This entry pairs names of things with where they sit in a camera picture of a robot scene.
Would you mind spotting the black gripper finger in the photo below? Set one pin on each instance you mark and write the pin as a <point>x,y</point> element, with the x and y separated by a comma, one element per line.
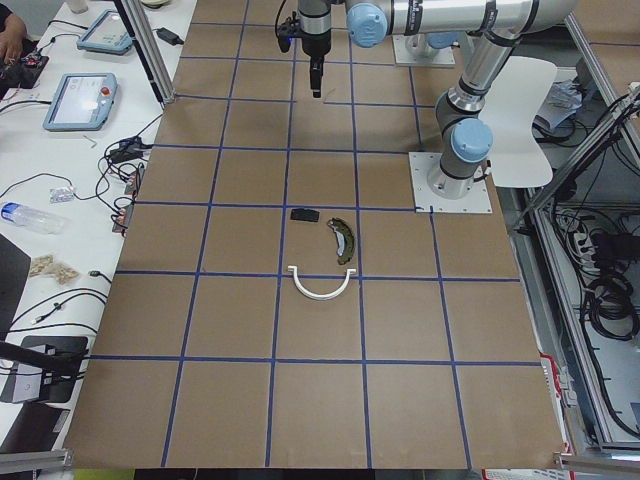
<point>316,75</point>

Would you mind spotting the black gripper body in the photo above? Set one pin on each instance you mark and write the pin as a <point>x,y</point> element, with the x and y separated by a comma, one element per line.
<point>315,44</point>

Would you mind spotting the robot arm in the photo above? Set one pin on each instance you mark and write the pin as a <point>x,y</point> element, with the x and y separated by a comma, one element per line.
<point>500,25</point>

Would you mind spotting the person hand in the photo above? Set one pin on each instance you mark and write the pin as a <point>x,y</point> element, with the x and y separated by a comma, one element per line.
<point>12,38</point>

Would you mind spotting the black brake pad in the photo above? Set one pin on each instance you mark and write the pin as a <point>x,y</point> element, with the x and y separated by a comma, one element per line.
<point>305,215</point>

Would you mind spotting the black power adapter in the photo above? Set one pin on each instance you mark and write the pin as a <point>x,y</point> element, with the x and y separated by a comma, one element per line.
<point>169,36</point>

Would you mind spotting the green brake shoe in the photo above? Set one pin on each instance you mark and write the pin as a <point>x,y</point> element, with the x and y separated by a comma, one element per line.
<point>345,240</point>

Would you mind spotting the far blue teach pendant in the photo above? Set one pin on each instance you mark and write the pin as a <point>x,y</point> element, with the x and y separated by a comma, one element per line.
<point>107,34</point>

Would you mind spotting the blue teach pendant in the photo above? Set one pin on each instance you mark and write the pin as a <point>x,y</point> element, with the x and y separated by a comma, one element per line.
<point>82,102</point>
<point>107,34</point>

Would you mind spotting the white chair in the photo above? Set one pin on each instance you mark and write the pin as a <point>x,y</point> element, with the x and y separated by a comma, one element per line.
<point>511,104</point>

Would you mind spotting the near blue teach pendant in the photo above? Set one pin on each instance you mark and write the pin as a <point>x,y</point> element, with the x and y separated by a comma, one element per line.
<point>82,102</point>

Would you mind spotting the blister pill pack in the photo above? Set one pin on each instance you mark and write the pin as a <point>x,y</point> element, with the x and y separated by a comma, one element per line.
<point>62,194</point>

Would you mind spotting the plastic water bottle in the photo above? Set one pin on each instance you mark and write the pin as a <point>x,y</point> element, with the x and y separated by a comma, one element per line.
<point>32,219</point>

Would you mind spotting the bag of wooden pieces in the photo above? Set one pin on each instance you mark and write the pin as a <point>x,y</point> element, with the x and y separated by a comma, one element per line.
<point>48,266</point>

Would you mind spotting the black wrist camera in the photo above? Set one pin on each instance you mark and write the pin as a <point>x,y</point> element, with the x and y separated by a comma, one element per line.
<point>286,32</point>

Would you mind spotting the aluminium frame post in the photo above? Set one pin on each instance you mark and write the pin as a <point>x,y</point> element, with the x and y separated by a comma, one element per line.
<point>140,31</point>

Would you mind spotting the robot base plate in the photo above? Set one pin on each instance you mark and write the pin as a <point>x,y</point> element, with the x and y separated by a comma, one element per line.
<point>434,192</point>

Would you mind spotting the black camera stand base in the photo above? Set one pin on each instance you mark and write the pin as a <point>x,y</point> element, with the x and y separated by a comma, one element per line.
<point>43,368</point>

